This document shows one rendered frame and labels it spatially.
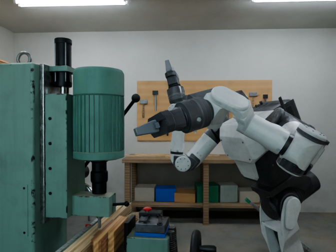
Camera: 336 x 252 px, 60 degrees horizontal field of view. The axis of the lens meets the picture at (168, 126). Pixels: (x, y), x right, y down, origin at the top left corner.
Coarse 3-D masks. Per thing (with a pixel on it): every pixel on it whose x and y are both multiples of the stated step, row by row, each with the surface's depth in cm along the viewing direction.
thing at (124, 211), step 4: (120, 208) 129; (124, 208) 129; (128, 208) 135; (116, 212) 123; (120, 212) 123; (124, 212) 129; (128, 212) 135; (112, 216) 118; (116, 216) 118; (108, 220) 113; (104, 224) 109; (88, 240) 94; (84, 244) 91; (88, 244) 92; (80, 248) 88; (84, 248) 89; (88, 248) 92
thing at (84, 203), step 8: (80, 192) 105; (88, 192) 105; (112, 192) 105; (72, 200) 101; (80, 200) 100; (88, 200) 100; (96, 200) 99; (104, 200) 99; (112, 200) 102; (72, 208) 101; (80, 208) 100; (88, 208) 100; (96, 208) 99; (104, 208) 99; (112, 208) 102; (96, 216) 103; (104, 216) 99
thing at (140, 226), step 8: (144, 216) 100; (152, 216) 100; (168, 216) 100; (136, 224) 93; (144, 224) 92; (152, 224) 92; (168, 224) 99; (136, 232) 93; (144, 232) 93; (152, 232) 92; (160, 232) 92
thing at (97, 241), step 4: (120, 216) 114; (116, 220) 109; (112, 224) 105; (108, 228) 101; (104, 232) 97; (100, 236) 94; (96, 240) 90; (100, 240) 92; (96, 244) 90; (100, 244) 92; (96, 248) 90; (100, 248) 92
